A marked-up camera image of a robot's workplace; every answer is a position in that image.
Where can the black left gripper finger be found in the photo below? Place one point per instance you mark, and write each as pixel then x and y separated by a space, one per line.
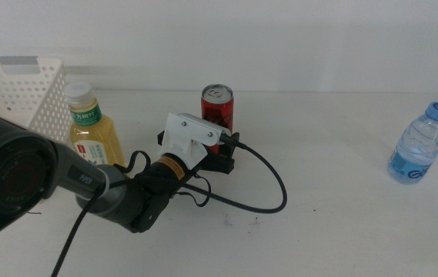
pixel 232 153
pixel 162 138

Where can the white perforated plastic basket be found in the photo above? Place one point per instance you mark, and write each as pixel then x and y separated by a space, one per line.
pixel 22 96

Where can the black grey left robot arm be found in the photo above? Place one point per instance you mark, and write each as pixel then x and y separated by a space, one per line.
pixel 11 173

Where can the small black thread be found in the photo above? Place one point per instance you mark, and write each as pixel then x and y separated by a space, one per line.
pixel 35 212

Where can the yellow tea bottle green label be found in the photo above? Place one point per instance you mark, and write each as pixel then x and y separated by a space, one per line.
pixel 95 134

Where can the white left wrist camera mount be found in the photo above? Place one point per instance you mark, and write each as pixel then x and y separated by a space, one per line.
pixel 188 134

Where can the red soda can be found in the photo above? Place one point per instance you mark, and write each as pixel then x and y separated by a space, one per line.
pixel 217 109

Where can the clear water bottle blue cap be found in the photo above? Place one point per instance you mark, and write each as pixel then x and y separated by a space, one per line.
pixel 418 146

